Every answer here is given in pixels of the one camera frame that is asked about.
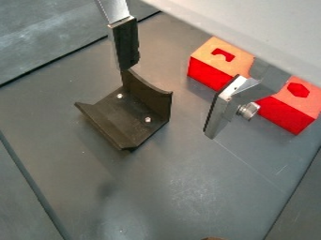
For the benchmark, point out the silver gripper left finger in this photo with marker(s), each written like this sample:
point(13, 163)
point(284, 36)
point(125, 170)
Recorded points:
point(124, 31)

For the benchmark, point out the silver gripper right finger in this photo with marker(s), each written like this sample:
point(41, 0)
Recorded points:
point(236, 98)

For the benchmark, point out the red shape sorter board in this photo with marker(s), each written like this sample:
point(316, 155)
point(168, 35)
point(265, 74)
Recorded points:
point(292, 108)

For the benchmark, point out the black curved holder stand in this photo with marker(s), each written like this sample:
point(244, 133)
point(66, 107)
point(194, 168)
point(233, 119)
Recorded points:
point(132, 113)

